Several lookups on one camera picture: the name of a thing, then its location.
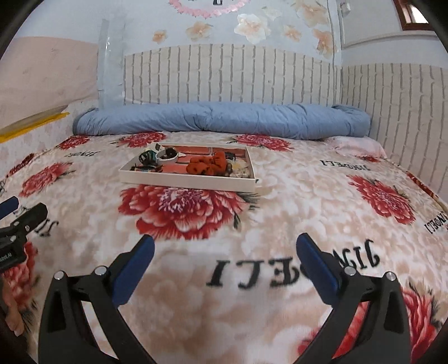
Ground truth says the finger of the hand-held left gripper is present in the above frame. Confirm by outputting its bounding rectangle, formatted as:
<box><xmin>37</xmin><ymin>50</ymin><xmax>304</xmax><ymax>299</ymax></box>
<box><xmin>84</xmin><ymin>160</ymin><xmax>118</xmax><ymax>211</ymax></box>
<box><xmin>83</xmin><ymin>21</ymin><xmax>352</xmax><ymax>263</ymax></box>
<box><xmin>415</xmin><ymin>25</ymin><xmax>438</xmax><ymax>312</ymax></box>
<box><xmin>10</xmin><ymin>202</ymin><xmax>49</xmax><ymax>243</ymax></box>
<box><xmin>0</xmin><ymin>196</ymin><xmax>20</xmax><ymax>220</ymax></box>

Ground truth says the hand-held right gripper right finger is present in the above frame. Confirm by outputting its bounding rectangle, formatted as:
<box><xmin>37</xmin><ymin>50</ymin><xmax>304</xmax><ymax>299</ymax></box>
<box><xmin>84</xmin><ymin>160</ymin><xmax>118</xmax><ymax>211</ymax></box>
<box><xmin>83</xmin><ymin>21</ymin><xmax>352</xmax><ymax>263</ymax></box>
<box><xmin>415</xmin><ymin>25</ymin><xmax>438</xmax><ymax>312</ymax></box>
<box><xmin>290</xmin><ymin>233</ymin><xmax>411</xmax><ymax>364</ymax></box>

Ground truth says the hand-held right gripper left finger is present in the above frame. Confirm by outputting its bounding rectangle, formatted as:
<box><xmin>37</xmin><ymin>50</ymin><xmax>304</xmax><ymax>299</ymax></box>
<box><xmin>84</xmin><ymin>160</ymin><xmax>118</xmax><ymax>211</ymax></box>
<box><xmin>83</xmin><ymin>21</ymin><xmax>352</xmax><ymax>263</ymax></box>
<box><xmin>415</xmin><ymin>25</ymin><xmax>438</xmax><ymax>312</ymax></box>
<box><xmin>38</xmin><ymin>234</ymin><xmax>157</xmax><ymax>364</ymax></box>

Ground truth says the white tray with brick lining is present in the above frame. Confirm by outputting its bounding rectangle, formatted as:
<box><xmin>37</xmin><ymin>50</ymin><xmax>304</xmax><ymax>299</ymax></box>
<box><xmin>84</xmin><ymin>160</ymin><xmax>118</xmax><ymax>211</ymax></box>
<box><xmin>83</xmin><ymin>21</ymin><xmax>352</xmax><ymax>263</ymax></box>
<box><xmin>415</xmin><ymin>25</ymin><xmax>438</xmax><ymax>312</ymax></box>
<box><xmin>118</xmin><ymin>143</ymin><xmax>258</xmax><ymax>193</ymax></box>

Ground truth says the person's left hand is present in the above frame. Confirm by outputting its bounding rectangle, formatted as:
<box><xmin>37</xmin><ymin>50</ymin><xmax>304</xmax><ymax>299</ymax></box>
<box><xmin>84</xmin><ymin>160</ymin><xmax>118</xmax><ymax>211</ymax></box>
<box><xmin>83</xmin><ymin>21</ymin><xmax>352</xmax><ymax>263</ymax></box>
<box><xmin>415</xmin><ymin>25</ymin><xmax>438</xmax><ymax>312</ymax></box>
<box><xmin>0</xmin><ymin>275</ymin><xmax>26</xmax><ymax>336</ymax></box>

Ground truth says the floral printed blanket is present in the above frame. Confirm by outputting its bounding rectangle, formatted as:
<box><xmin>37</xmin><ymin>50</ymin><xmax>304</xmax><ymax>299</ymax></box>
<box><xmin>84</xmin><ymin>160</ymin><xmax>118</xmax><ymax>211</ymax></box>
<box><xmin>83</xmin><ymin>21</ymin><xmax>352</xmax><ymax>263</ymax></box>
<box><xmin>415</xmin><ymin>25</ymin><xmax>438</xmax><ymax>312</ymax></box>
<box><xmin>0</xmin><ymin>131</ymin><xmax>448</xmax><ymax>364</ymax></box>

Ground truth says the yellow-edged board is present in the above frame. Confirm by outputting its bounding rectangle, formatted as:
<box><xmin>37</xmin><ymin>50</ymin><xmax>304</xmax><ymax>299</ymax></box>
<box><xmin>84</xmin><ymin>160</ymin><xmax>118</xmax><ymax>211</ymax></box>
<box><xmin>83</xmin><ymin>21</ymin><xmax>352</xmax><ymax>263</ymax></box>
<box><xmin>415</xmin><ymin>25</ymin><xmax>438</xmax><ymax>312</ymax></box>
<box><xmin>0</xmin><ymin>105</ymin><xmax>71</xmax><ymax>143</ymax></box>

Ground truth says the pink bed sheet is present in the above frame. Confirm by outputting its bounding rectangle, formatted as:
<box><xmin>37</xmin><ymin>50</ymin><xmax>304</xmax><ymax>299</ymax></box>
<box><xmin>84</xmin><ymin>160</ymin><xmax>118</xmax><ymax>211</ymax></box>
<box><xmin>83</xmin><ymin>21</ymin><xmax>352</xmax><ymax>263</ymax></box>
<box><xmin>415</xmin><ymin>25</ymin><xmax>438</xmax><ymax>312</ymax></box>
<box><xmin>332</xmin><ymin>136</ymin><xmax>388</xmax><ymax>158</ymax></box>

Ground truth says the clear plastic strip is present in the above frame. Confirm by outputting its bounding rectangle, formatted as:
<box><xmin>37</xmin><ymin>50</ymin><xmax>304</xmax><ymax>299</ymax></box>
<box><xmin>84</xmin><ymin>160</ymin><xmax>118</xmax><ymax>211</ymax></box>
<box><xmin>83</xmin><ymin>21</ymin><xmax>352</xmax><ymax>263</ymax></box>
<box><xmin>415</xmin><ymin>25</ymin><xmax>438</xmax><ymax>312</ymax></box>
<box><xmin>97</xmin><ymin>17</ymin><xmax>126</xmax><ymax>109</ymax></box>

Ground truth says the rolled blue quilt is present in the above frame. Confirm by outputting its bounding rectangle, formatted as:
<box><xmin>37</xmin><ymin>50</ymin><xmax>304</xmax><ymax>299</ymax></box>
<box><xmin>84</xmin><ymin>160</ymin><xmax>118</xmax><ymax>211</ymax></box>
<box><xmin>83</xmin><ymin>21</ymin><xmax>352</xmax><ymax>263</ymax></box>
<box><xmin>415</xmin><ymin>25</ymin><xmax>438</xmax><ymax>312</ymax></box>
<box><xmin>72</xmin><ymin>101</ymin><xmax>372</xmax><ymax>141</ymax></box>

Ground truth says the floral wall decal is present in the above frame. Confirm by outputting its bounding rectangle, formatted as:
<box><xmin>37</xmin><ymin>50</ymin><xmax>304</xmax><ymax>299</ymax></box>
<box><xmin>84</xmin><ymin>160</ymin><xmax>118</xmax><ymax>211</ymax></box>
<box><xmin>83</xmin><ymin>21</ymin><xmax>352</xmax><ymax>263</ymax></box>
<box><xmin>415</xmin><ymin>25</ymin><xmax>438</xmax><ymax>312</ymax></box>
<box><xmin>150</xmin><ymin>0</ymin><xmax>339</xmax><ymax>59</ymax></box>

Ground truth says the brown window frame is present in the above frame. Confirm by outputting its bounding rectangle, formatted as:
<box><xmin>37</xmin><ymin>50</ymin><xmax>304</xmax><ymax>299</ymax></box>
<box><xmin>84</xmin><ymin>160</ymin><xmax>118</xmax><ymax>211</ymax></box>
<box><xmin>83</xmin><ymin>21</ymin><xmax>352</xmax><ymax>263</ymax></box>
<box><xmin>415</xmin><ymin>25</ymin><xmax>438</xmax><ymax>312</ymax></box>
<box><xmin>394</xmin><ymin>0</ymin><xmax>433</xmax><ymax>32</ymax></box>

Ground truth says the pink petal wall decal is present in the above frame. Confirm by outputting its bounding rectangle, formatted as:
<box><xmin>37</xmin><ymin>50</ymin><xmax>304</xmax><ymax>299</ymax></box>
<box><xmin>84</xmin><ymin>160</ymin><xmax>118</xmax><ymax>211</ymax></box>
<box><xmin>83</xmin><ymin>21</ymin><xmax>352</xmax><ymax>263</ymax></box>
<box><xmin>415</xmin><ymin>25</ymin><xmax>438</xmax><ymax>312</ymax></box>
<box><xmin>168</xmin><ymin>0</ymin><xmax>251</xmax><ymax>19</ymax></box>

